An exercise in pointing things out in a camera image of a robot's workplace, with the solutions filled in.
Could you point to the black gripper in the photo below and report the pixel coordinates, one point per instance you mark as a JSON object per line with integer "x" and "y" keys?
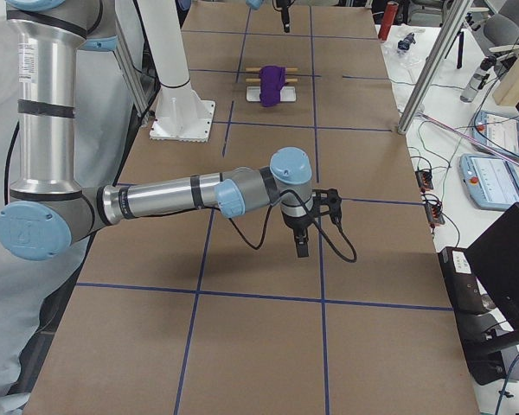
{"x": 285, "y": 14}
{"x": 297, "y": 223}

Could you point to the purple microfibre towel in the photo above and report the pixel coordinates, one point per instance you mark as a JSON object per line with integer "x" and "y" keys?
{"x": 272, "y": 80}

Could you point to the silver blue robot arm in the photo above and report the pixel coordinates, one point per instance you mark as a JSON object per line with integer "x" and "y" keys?
{"x": 65, "y": 192}
{"x": 256, "y": 4}

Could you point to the white towel rack with wooden bars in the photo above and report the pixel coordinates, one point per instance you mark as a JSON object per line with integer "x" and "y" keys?
{"x": 287, "y": 94}

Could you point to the red cylinder tube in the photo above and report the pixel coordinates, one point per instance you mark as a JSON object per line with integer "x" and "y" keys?
{"x": 387, "y": 20}

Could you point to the dark blue folded umbrella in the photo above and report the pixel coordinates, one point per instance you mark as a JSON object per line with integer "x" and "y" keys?
{"x": 404, "y": 44}

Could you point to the black usb hub left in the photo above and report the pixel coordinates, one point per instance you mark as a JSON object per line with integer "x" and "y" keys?
{"x": 424, "y": 179}

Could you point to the black usb hub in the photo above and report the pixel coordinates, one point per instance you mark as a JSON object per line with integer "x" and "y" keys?
{"x": 434, "y": 210}
{"x": 424, "y": 179}

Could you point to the black usb hub right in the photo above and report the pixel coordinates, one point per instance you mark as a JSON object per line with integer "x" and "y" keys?
{"x": 434, "y": 210}

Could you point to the blue teach pendant near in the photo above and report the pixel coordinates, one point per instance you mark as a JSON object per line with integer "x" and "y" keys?
{"x": 491, "y": 182}

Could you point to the blue teach pendant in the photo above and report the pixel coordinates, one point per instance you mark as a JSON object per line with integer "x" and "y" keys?
{"x": 491, "y": 182}
{"x": 500, "y": 132}

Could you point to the black laptop with stand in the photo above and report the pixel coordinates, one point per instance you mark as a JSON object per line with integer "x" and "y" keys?
{"x": 482, "y": 282}

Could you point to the clear water bottle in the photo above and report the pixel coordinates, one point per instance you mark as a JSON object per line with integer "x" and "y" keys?
{"x": 478, "y": 79}

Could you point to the blue teach pendant far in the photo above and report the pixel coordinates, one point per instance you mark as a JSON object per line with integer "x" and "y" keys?
{"x": 500, "y": 132}

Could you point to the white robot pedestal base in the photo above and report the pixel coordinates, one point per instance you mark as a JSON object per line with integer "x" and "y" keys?
{"x": 180, "y": 114}

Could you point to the grey aluminium frame post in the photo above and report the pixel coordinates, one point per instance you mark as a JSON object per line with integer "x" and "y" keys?
{"x": 444, "y": 40}

